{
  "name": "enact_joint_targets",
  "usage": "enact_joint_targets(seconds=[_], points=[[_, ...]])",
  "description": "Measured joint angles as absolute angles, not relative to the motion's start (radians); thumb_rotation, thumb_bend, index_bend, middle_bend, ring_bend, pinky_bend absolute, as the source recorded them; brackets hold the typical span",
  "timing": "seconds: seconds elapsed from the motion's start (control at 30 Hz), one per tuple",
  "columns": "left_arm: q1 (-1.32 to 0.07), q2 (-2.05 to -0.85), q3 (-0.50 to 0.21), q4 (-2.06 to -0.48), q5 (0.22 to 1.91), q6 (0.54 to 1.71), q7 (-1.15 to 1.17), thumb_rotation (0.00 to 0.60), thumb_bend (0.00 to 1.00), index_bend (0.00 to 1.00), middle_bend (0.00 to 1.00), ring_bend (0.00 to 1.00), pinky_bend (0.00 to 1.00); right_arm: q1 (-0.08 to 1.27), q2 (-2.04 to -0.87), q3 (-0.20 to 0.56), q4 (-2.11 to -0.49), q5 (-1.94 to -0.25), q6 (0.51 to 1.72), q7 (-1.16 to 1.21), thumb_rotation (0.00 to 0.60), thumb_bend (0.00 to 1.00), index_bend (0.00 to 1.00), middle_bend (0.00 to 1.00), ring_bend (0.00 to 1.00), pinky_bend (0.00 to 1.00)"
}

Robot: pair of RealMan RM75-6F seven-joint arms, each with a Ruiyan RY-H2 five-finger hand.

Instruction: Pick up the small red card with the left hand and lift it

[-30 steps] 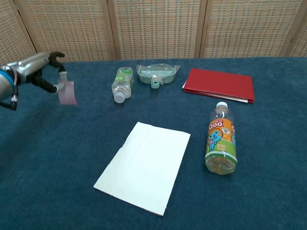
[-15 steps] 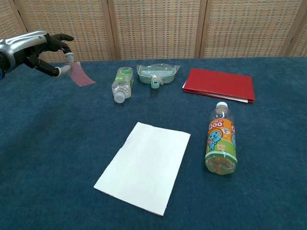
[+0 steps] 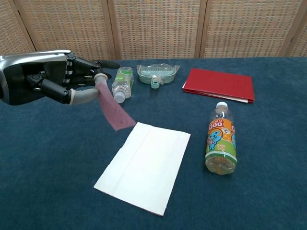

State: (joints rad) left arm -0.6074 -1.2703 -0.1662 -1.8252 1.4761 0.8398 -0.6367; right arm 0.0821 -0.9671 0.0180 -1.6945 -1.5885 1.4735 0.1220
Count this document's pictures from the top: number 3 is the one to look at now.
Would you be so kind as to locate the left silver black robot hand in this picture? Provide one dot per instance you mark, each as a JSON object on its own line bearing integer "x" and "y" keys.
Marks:
{"x": 36, "y": 76}

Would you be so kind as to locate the small red card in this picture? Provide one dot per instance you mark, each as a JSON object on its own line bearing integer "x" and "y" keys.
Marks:
{"x": 112, "y": 107}

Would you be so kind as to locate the clear water bottle green label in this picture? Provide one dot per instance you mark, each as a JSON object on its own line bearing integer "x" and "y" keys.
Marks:
{"x": 123, "y": 82}

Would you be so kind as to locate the dark teal tablecloth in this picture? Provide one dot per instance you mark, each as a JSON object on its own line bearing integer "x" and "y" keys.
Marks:
{"x": 48, "y": 179}

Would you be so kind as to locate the green comb in package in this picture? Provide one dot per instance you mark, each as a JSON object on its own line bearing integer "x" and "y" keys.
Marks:
{"x": 156, "y": 74}

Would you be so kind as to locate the woven rattan folding screen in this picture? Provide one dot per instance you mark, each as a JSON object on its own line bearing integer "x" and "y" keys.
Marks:
{"x": 153, "y": 26}

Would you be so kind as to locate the white paper sheet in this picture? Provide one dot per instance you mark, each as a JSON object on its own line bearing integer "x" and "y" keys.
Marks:
{"x": 144, "y": 165}

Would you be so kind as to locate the red folder with papers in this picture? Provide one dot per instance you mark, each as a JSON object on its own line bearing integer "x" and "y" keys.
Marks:
{"x": 219, "y": 83}

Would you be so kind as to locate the Qoo orange juice bottle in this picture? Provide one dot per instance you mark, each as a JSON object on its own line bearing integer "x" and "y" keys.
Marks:
{"x": 221, "y": 141}

